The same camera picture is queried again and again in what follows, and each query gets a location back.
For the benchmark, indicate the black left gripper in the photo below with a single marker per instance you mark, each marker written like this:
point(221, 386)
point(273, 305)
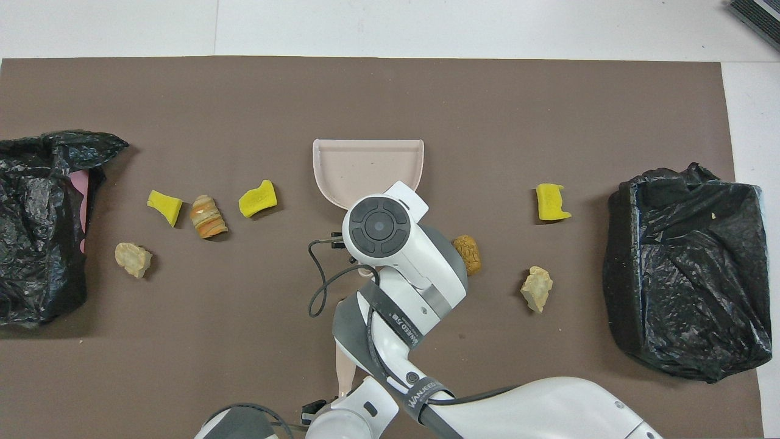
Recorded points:
point(315, 413)

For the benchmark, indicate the beige hand brush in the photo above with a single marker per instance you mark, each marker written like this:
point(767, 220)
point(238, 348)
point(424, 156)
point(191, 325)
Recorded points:
point(344, 372)

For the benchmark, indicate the wide yellow sponge piece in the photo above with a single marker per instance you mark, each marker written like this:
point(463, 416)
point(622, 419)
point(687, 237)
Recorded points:
point(258, 200)

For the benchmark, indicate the striped croissant piece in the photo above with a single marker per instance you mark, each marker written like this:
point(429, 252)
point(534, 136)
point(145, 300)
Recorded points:
point(208, 217)

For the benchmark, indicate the brown fried roll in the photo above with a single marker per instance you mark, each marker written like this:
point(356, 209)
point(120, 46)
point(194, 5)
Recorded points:
point(471, 253)

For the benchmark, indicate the pale bread chunk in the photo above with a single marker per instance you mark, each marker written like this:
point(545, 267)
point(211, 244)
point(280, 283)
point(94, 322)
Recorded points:
point(133, 258)

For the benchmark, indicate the beige plastic dustpan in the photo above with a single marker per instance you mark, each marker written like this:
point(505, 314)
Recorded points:
point(359, 164)

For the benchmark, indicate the pale food scrap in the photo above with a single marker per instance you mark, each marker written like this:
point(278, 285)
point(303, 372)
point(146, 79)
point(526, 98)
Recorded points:
point(537, 288)

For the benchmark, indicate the small yellow sponge piece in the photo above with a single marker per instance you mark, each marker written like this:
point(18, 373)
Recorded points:
point(166, 206)

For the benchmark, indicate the notched yellow sponge piece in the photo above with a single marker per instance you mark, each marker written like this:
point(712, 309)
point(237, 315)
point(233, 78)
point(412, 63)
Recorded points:
point(551, 202)

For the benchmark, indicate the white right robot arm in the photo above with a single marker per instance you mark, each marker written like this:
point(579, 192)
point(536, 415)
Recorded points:
point(414, 268)

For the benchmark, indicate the pink plastic bin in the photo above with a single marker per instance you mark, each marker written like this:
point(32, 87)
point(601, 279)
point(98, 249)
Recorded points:
point(80, 207)

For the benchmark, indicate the crumpled black trash bag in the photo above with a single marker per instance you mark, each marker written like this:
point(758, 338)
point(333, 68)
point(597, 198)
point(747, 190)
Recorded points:
point(36, 231)

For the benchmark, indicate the black bag lined bin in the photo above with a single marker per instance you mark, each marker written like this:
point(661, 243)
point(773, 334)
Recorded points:
point(688, 274)

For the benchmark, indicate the brown table mat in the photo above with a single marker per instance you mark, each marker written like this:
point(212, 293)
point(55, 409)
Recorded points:
point(244, 91)

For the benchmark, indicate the dark grey slatted panel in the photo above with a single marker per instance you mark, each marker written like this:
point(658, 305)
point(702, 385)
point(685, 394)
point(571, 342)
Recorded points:
point(758, 15)

